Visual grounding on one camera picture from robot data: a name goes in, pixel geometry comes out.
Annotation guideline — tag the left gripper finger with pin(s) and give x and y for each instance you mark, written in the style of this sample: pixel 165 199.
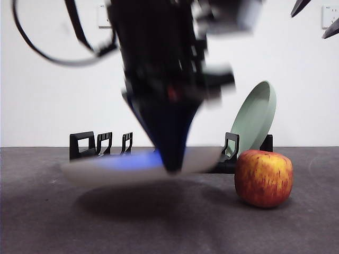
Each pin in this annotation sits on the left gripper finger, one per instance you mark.
pixel 169 132

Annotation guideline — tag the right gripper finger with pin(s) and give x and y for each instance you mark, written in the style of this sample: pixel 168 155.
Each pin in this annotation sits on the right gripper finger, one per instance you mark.
pixel 299 6
pixel 332 30

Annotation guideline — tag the cream pale yellow plate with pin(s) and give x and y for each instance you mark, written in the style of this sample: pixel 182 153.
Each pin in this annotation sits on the cream pale yellow plate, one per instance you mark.
pixel 79 172

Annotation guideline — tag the red and yellow apple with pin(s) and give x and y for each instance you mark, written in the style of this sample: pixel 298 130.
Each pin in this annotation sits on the red and yellow apple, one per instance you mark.
pixel 263 180

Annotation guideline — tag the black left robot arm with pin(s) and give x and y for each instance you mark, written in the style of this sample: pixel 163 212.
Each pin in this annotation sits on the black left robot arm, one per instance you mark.
pixel 159 39

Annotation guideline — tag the pale green plate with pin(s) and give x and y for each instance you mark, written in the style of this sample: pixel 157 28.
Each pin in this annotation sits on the pale green plate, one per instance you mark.
pixel 254 116

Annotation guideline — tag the black plastic plate rack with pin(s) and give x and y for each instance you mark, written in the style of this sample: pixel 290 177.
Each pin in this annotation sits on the black plastic plate rack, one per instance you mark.
pixel 73 148

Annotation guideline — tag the white wall socket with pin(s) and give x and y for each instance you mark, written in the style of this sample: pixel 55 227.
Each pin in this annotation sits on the white wall socket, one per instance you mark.
pixel 328 13
pixel 102 18

